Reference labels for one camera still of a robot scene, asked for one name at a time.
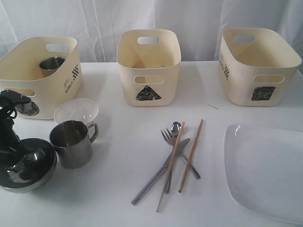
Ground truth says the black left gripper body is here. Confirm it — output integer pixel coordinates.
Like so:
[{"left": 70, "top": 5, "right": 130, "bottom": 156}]
[{"left": 0, "top": 89, "right": 31, "bottom": 163}]

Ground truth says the steel bowl black inside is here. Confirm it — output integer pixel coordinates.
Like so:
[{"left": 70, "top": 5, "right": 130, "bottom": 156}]
[{"left": 0, "top": 138, "right": 57, "bottom": 193}]

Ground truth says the steel mug with handle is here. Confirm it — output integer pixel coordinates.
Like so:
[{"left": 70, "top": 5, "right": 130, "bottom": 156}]
[{"left": 49, "top": 120, "right": 99, "bottom": 169}]

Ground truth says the white plastic bowl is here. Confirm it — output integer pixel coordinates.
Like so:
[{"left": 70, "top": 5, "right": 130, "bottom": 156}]
[{"left": 53, "top": 98, "right": 99, "bottom": 124}]

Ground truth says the small steel cup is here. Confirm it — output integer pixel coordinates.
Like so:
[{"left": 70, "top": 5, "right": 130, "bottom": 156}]
[{"left": 39, "top": 56, "right": 65, "bottom": 78}]

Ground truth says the steel table knife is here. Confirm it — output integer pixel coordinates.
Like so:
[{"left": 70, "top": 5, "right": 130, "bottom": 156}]
[{"left": 131, "top": 138, "right": 190, "bottom": 205}]

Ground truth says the steel fork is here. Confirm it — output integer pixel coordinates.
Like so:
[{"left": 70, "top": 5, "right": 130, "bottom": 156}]
[{"left": 161, "top": 128, "right": 175, "bottom": 194}]

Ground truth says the steel spoon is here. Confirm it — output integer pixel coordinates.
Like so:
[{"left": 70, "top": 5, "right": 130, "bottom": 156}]
[{"left": 171, "top": 122, "right": 201, "bottom": 179}]

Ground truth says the wooden chopstick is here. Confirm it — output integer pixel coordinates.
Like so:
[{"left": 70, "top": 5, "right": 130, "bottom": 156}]
[
  {"left": 156, "top": 122, "right": 185, "bottom": 212},
  {"left": 178, "top": 119, "right": 203, "bottom": 193}
]

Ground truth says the cream bin circle mark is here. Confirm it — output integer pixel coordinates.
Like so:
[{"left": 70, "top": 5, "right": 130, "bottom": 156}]
[{"left": 0, "top": 36, "right": 82, "bottom": 120}]

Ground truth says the white curtain backdrop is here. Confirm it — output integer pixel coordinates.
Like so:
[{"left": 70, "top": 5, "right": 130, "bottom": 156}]
[{"left": 0, "top": 0, "right": 303, "bottom": 62}]

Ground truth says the cream bin triangle mark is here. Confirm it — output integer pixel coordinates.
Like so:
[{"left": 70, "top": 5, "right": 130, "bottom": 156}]
[{"left": 116, "top": 29, "right": 181, "bottom": 107}]

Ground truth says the white square plate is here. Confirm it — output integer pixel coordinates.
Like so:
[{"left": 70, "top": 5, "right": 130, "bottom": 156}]
[{"left": 224, "top": 124, "right": 303, "bottom": 225}]

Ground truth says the cream bin square mark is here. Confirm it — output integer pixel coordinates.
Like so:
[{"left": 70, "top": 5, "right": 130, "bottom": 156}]
[{"left": 218, "top": 28, "right": 302, "bottom": 107}]

